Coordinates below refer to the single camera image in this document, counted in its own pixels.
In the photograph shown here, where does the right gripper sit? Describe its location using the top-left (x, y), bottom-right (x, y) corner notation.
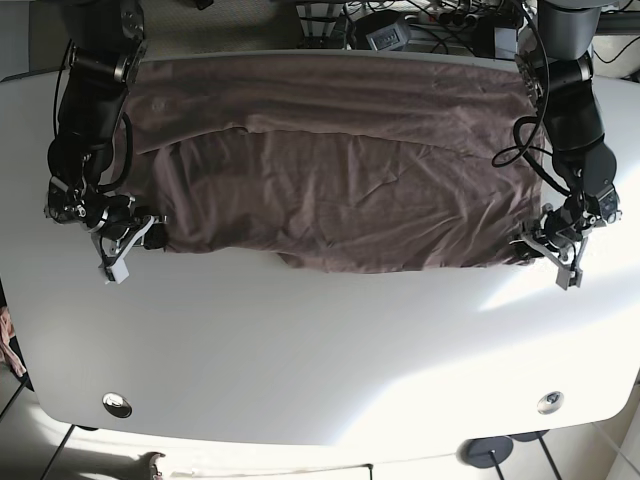
top-left (89, 212), bottom-right (169, 284)

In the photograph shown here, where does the table cable grommet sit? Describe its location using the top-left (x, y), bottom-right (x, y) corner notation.
top-left (536, 391), bottom-right (565, 415)
top-left (102, 392), bottom-right (133, 419)

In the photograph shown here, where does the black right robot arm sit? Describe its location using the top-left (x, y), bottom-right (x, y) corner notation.
top-left (44, 1), bottom-right (166, 284)

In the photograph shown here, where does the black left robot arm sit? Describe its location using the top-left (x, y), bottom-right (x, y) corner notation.
top-left (514, 1), bottom-right (621, 289)

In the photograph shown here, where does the white orange shoe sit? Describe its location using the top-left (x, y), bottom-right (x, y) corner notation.
top-left (137, 452), bottom-right (165, 480)

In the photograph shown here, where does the black floor stand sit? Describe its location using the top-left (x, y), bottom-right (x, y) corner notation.
top-left (457, 436), bottom-right (514, 480)
top-left (510, 430), bottom-right (562, 480)

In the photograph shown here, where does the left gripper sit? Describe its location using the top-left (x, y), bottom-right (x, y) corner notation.
top-left (509, 209), bottom-right (593, 290)

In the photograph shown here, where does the right black floor stand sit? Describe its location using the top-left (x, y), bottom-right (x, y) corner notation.
top-left (510, 430), bottom-right (562, 480)

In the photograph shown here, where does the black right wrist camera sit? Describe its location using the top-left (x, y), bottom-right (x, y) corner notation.
top-left (141, 224), bottom-right (168, 250)

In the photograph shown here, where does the pink cloth at table edge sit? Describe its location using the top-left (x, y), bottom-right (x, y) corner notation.
top-left (0, 306), bottom-right (26, 378)

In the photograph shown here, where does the left black floor stand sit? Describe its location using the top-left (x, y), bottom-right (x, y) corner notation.
top-left (457, 436), bottom-right (514, 480)

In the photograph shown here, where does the mauve pink T-shirt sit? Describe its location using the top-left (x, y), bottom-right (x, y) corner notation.
top-left (124, 55), bottom-right (542, 274)

